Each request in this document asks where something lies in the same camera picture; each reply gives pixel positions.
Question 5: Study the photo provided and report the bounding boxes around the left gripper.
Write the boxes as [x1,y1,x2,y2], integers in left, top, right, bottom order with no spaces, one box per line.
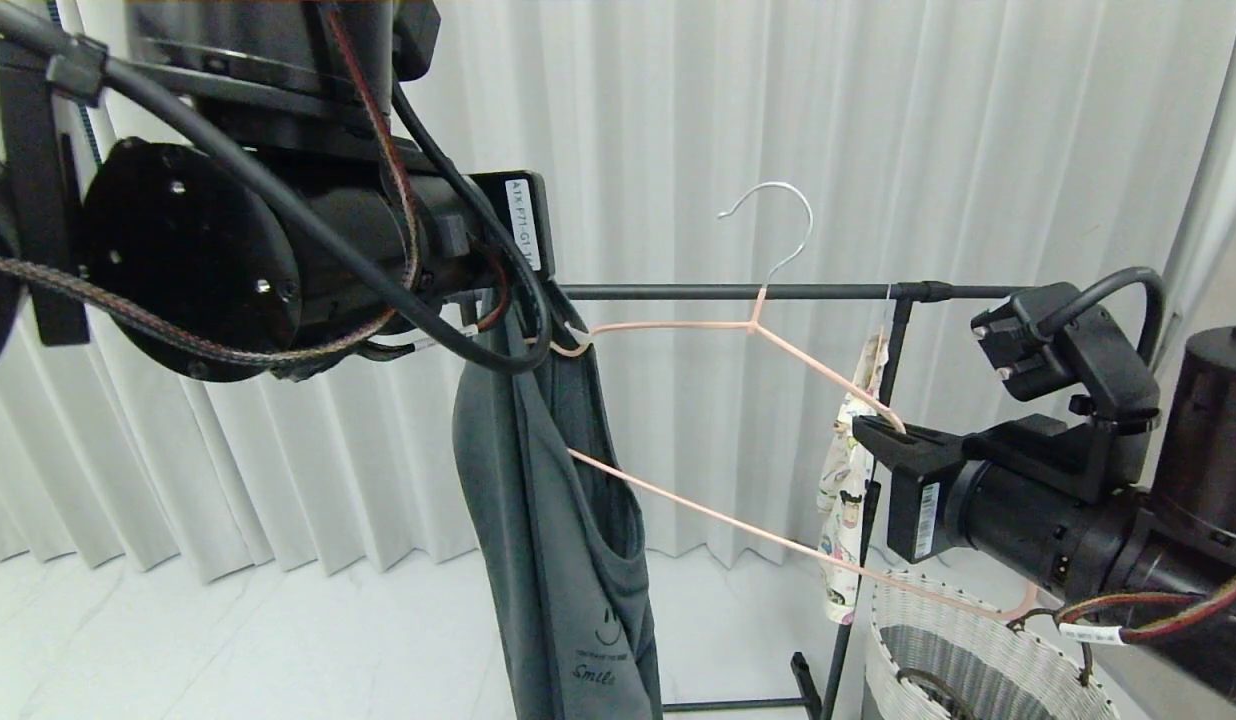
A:
[81,138,558,381]

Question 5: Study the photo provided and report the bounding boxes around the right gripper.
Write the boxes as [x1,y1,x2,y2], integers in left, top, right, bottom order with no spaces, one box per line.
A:
[884,455,1157,613]

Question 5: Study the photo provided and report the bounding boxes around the cream printed shorts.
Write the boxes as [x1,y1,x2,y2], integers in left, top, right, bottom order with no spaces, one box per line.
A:
[815,334,892,627]

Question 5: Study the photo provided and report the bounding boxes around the dark blue garment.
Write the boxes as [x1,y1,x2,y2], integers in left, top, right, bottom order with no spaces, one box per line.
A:
[452,288,665,720]

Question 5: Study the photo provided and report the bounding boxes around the white laundry basket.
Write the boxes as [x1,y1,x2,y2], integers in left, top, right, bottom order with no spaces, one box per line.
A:
[862,568,1121,720]

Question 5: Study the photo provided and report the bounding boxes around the black clothes rack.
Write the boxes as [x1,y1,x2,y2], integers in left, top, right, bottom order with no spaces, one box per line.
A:
[556,281,1025,720]

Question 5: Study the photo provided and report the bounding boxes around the white curtain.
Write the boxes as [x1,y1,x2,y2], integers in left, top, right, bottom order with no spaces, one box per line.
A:
[0,0,1236,587]

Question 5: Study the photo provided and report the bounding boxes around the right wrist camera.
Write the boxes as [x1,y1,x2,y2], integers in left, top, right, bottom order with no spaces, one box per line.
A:
[970,281,1165,503]

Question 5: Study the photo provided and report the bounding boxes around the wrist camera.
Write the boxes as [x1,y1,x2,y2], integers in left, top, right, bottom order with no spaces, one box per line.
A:
[391,0,443,83]
[970,281,1165,503]

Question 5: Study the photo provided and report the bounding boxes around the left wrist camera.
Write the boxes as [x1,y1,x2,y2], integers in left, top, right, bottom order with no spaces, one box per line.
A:
[391,0,443,83]

